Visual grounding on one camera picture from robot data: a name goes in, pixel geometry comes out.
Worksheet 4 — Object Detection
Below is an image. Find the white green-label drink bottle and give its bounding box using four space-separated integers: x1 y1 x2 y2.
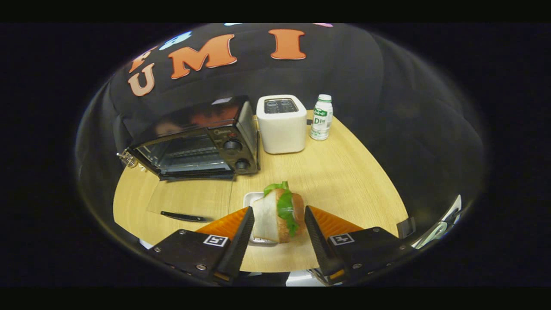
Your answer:
310 94 334 141

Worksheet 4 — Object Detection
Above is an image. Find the small white plate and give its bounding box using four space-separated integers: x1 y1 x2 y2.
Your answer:
242 192 280 246

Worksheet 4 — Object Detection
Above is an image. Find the black table clamp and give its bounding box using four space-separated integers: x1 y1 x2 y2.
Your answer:
396 217 417 239

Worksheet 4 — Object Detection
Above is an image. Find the white metal frame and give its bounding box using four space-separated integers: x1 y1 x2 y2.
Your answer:
412 195 464 249

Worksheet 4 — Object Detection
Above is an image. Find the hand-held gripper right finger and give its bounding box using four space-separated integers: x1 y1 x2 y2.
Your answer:
304 205 418 285

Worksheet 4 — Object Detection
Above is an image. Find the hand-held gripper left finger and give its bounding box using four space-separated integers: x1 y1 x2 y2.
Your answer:
146 207 255 285

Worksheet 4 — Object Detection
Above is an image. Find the small shiny metal object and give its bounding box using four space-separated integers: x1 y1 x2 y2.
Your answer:
116 149 147 172

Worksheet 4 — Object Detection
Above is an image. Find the white pop-up toaster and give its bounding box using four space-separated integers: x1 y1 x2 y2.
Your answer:
256 95 308 155

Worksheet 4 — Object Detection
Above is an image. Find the lettuce sandwich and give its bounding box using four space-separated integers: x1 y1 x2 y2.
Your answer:
252 181 307 244

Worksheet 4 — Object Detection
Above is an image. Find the black toaster oven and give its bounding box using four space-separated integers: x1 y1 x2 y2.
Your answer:
123 96 261 223

